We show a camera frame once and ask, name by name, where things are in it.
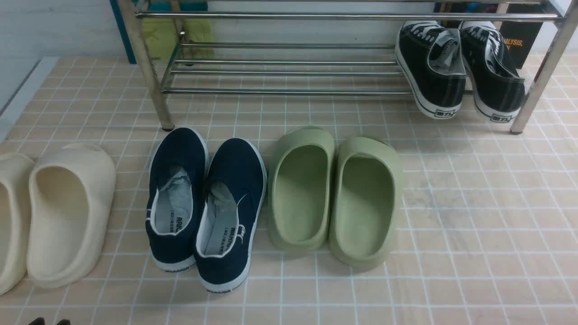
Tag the navy canvas shoe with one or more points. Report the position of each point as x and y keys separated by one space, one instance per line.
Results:
x=235 y=189
x=176 y=198

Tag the silver metal shoe rack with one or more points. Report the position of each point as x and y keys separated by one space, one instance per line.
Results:
x=132 y=14

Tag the right cream foam slipper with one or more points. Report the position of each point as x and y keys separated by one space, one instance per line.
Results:
x=71 y=193

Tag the cream foam slipper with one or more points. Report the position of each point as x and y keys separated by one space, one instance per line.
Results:
x=15 y=218
x=71 y=193

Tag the left cream foam slipper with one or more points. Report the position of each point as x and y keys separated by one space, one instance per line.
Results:
x=15 y=218

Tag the left green foam slipper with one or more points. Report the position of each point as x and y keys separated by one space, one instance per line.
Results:
x=299 y=189

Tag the green foam slipper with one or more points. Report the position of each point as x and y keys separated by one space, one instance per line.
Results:
x=299 y=189
x=368 y=187

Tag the blue and green board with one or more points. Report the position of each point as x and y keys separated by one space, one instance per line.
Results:
x=161 y=34

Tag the right green foam slipper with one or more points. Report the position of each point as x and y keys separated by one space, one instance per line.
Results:
x=368 y=187

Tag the left black canvas sneaker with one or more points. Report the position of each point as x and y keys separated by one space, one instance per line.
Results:
x=430 y=58

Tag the black canvas sneaker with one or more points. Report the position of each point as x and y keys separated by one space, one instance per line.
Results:
x=498 y=90
x=430 y=58

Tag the right black canvas sneaker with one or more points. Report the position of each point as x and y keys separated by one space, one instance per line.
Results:
x=498 y=90

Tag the black book with orange text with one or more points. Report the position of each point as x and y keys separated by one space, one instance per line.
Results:
x=520 y=36

